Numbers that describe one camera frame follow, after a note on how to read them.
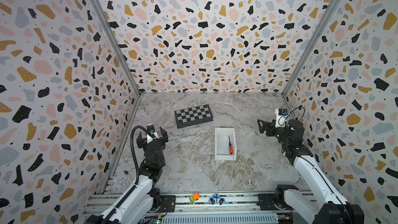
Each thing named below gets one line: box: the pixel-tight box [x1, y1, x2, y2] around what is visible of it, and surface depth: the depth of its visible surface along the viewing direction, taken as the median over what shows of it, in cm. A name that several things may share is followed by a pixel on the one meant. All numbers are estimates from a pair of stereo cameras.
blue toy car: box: [208, 193, 226, 206], surface depth 75 cm
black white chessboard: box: [174, 103, 215, 130], surface depth 106 cm
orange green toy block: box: [189, 192, 200, 205], surface depth 75 cm
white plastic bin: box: [214, 127, 237, 161], surface depth 93 cm
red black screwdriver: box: [228, 135, 234, 154], surface depth 93 cm
